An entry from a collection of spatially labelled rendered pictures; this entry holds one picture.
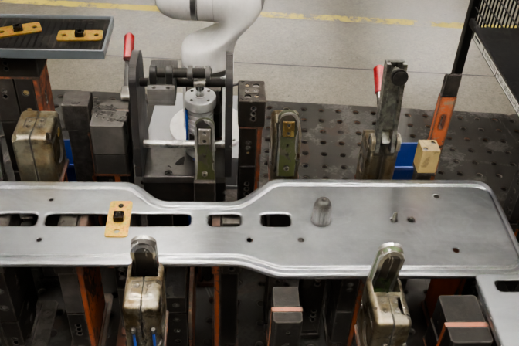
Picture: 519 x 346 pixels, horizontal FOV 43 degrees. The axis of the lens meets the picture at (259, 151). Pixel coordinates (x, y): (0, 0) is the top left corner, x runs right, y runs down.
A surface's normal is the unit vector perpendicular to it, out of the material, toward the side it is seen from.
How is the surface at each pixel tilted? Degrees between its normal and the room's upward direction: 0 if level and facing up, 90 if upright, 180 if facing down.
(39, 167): 90
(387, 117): 81
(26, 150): 90
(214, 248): 0
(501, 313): 0
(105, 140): 90
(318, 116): 0
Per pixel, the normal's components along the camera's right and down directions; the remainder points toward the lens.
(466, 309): 0.04, -0.78
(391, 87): 0.04, 0.50
